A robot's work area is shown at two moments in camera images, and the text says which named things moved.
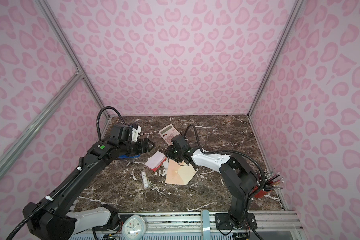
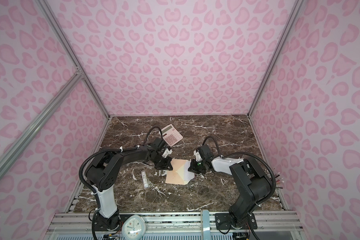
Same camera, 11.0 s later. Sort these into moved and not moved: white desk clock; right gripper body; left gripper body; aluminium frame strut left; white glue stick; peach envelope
Moved: right gripper body; left gripper body
Not moved: aluminium frame strut left; white glue stick; white desk clock; peach envelope
